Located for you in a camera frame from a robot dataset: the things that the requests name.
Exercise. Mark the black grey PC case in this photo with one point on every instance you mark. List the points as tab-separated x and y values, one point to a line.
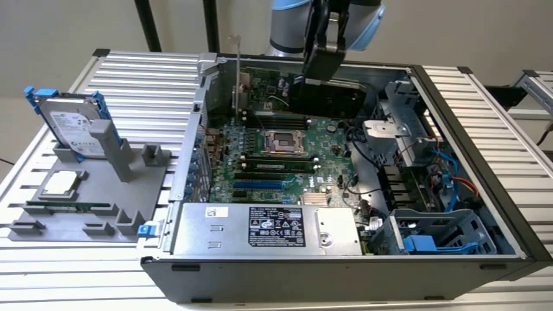
302	278

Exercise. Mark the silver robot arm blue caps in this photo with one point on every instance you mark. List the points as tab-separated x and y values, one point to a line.
285	35

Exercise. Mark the green motherboard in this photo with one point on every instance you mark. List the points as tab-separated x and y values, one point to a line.
327	155

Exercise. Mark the black RAM stick with label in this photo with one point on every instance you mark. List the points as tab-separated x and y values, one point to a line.
269	166

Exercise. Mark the aluminium side table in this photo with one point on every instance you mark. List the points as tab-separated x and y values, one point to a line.
537	85

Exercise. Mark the black expansion slot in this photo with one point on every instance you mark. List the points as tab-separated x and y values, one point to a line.
258	176

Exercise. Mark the grey power supply unit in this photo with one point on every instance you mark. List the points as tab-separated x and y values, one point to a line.
241	233

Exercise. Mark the grey blue drive cage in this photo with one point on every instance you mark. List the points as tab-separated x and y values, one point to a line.
470	223

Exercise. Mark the CPU socket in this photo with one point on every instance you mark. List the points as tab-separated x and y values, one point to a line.
282	141

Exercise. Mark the silver CPU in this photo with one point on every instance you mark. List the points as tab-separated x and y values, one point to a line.
62	182

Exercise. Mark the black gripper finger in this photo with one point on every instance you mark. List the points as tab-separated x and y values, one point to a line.
321	68

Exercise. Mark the silver metal bracket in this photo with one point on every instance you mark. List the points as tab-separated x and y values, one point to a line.
383	129

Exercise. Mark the grey parts rack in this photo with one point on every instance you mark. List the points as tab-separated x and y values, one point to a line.
98	194

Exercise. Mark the blue expansion slot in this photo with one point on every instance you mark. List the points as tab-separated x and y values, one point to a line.
258	186

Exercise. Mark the black stand pole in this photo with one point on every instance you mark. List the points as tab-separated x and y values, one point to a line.
210	26
148	29

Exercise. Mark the blue case latch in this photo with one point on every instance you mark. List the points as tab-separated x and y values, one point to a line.
144	230

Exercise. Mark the silver heatsink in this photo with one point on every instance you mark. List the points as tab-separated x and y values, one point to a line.
315	199

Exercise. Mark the green graphics card black cooler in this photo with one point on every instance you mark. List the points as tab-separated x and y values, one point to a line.
267	84

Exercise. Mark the silver coin battery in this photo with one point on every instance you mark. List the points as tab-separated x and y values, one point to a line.
331	127

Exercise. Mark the hard disk in blue carrier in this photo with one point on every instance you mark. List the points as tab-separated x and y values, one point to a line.
69	126

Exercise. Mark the green RAM stick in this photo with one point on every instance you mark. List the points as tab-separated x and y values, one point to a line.
86	206

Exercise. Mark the grey metal drive bay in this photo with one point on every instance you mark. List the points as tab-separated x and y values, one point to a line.
399	92

